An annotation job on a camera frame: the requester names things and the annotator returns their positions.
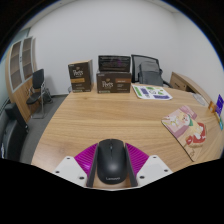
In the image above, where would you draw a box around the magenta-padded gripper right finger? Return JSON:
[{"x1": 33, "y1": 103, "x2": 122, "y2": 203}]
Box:
[{"x1": 124, "y1": 142, "x2": 174, "y2": 188}]

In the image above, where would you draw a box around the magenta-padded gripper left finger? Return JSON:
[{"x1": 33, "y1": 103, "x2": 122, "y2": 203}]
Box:
[{"x1": 53, "y1": 142, "x2": 100, "y2": 188}]

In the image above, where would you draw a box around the black computer mouse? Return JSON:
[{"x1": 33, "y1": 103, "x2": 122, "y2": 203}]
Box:
[{"x1": 95, "y1": 138, "x2": 128, "y2": 185}]

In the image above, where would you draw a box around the white printed sheet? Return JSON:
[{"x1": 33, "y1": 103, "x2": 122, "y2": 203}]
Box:
[{"x1": 131, "y1": 83, "x2": 174, "y2": 101}]

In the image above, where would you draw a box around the black leather armchair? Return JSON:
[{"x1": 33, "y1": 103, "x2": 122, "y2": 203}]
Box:
[{"x1": 0, "y1": 102, "x2": 30, "y2": 161}]

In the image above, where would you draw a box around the flat brown carton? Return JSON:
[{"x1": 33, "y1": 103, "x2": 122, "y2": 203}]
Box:
[{"x1": 95, "y1": 70, "x2": 133, "y2": 94}]

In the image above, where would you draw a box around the upright brown carton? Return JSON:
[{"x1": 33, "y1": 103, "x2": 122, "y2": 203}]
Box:
[{"x1": 67, "y1": 59, "x2": 94, "y2": 94}]

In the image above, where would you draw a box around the round white disc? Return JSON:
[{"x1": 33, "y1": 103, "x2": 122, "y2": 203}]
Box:
[{"x1": 192, "y1": 92, "x2": 208, "y2": 107}]

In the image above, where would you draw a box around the grey mesh office chair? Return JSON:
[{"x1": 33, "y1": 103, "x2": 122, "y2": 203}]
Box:
[{"x1": 130, "y1": 54, "x2": 173, "y2": 88}]

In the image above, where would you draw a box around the wooden side desk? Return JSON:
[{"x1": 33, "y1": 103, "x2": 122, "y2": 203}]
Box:
[{"x1": 169, "y1": 71, "x2": 213, "y2": 104}]

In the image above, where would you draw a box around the small orange box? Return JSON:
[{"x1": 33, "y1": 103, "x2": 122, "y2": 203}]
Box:
[{"x1": 208, "y1": 100, "x2": 218, "y2": 113}]

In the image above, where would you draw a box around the black visitor chair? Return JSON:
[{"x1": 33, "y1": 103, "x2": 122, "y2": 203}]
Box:
[{"x1": 25, "y1": 68, "x2": 54, "y2": 120}]

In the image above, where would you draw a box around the wooden shelf unit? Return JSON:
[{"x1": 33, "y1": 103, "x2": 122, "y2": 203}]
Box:
[{"x1": 4, "y1": 35, "x2": 39, "y2": 123}]

